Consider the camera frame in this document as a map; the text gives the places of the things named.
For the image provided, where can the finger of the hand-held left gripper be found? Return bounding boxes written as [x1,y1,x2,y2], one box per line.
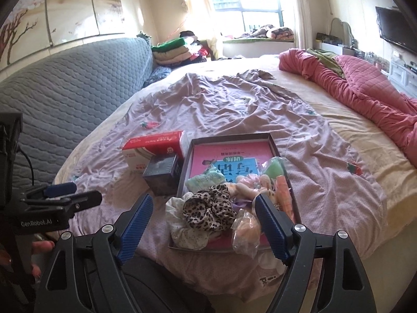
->
[42,183,78,199]
[60,190,102,214]

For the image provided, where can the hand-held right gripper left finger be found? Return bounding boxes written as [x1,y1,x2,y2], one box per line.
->
[34,194,154,313]

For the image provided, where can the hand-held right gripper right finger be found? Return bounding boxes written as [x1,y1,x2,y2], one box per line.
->
[254,194,378,313]

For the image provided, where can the bun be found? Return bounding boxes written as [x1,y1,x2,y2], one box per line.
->
[231,209,263,255]

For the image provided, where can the white plush toy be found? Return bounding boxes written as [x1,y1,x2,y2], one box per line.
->
[239,174,277,199]

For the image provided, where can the beige plush toy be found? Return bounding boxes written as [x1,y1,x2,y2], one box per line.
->
[228,183,261,203]

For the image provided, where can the white floral cloth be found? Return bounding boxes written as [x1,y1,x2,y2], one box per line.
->
[165,192,222,251]

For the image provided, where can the green round sponge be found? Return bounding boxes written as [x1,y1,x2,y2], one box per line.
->
[262,157,287,180]

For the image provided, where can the dark blue box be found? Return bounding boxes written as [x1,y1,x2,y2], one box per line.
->
[142,154,183,197]

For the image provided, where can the leopard print scrunchie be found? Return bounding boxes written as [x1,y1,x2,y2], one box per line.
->
[182,184,238,232]

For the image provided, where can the small mint green tissue pack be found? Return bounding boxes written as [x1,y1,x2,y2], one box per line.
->
[186,166,226,193]

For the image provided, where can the shallow cardboard box pink inside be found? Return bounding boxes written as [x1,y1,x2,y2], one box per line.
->
[168,133,302,253]

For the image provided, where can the person's left hand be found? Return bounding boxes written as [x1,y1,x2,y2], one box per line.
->
[30,240,57,278]

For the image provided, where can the red and white tissue box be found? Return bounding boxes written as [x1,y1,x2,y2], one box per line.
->
[122,130,190,175]

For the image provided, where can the grey quilted headboard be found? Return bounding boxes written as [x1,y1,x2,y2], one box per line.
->
[0,37,154,186]

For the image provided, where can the lilac printed quilt cover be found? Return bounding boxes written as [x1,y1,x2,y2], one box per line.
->
[54,69,388,294]

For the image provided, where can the bed with cream sheet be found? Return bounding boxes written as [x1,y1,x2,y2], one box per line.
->
[52,54,417,268]

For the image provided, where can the dark floral pillow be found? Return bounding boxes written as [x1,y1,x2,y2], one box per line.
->
[143,67,171,88]

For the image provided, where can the beige folded blankets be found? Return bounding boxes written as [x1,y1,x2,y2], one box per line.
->
[153,47,196,69]

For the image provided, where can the pink quilt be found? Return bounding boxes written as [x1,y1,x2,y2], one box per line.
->
[278,48,417,160]

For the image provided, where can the olive green cloth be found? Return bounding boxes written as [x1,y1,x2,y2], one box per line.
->
[306,48,346,79]

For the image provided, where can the green folded blanket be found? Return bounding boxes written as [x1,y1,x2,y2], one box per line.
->
[151,37,189,53]

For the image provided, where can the pile of dark clothes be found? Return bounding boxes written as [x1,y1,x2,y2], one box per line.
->
[179,31,212,64]

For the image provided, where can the patterned bedding on window seat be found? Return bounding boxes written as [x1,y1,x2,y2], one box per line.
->
[241,24,294,41]

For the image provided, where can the dressing table with mirror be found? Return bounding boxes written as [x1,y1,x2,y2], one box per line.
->
[314,18,369,57]

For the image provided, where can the white drawer cabinet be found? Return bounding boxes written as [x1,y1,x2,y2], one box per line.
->
[388,54,417,97]

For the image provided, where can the cream curtain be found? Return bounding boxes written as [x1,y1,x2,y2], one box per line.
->
[288,0,315,51]
[182,0,225,59]

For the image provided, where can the window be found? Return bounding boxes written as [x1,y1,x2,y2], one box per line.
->
[207,0,282,36]

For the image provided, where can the black television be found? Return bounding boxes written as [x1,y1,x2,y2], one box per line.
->
[375,6,417,53]

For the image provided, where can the black cable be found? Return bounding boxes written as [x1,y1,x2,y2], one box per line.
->
[16,148,36,188]

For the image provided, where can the blossom painted wall panel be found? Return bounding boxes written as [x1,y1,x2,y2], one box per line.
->
[0,0,126,72]

